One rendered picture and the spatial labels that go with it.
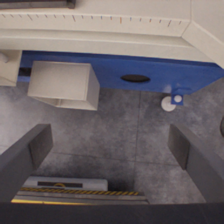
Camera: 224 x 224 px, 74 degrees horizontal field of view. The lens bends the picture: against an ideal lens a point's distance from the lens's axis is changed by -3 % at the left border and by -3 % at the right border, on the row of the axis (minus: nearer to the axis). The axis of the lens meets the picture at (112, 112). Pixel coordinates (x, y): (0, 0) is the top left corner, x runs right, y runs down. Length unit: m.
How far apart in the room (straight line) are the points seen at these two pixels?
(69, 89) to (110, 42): 0.28
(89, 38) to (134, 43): 0.11
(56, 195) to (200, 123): 0.99
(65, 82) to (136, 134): 0.65
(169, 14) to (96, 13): 0.15
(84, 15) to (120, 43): 0.11
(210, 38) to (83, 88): 0.43
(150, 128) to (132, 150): 0.20
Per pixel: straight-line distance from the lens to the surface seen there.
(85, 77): 0.62
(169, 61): 0.61
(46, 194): 0.87
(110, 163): 1.11
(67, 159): 1.17
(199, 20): 0.39
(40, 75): 0.69
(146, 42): 0.42
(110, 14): 0.36
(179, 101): 0.97
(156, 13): 0.37
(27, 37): 0.49
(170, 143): 0.17
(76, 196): 0.83
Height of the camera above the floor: 1.09
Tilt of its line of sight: 83 degrees down
